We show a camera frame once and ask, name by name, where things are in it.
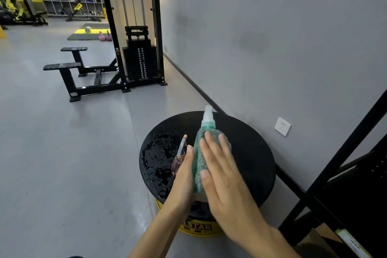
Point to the person's right hand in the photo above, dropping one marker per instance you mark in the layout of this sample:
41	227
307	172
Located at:
232	200

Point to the person's left hand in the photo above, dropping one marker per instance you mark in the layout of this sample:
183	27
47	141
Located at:
183	188

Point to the pink spray bottle grey nozzle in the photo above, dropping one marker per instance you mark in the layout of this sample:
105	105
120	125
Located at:
177	162

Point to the green cleaning cloth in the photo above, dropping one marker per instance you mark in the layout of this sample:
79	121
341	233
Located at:
198	164

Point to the green spray bottle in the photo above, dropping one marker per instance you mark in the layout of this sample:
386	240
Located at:
208	117

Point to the black metal rack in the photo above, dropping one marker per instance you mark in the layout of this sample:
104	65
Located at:
356	194

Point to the person's left forearm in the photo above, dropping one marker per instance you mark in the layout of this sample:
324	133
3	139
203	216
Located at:
157	236

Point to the round black table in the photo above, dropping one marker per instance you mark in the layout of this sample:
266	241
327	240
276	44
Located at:
254	158

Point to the green white label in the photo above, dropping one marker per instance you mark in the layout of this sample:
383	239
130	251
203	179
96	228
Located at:
352	244

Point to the pink kettlebell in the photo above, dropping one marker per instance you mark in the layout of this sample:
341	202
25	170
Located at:
102	37
109	37

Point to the yellow exercise mat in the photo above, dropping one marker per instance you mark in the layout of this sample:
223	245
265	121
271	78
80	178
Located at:
96	31

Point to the grey exercise mat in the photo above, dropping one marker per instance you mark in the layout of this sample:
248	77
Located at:
81	37

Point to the pale foam roller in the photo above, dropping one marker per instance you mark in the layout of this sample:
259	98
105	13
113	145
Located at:
88	29

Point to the yellow plyo box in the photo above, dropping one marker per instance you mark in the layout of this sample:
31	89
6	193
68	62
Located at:
2	33

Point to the black yellow gym machine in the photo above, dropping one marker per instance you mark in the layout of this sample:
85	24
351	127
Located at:
27	5

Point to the white wall socket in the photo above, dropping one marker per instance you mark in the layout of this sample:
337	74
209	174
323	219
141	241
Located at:
282	127

